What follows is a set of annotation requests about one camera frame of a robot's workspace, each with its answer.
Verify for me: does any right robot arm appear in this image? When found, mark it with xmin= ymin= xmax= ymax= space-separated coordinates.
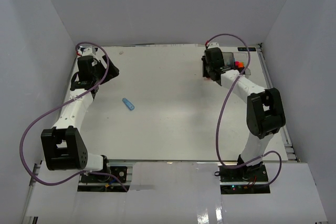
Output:
xmin=202 ymin=47 xmax=286 ymax=182

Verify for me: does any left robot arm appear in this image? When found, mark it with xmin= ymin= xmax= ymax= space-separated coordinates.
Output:
xmin=41 ymin=55 xmax=119 ymax=182

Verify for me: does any grey transparent container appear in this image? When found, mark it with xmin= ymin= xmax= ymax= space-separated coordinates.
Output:
xmin=222 ymin=52 xmax=235 ymax=68

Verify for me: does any right blue table label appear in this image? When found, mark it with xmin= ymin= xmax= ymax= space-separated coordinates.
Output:
xmin=237 ymin=47 xmax=257 ymax=52

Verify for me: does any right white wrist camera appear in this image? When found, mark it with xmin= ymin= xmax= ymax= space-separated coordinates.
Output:
xmin=205 ymin=41 xmax=220 ymax=49

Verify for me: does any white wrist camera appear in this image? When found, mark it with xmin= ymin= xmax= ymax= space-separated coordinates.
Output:
xmin=77 ymin=46 xmax=98 ymax=57
xmin=205 ymin=41 xmax=220 ymax=49

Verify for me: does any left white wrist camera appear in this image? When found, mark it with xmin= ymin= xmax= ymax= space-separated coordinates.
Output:
xmin=77 ymin=46 xmax=98 ymax=57

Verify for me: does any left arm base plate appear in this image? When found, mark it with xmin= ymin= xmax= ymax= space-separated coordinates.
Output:
xmin=77 ymin=165 xmax=132 ymax=193

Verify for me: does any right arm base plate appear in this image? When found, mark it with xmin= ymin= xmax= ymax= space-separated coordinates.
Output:
xmin=214 ymin=164 xmax=270 ymax=195

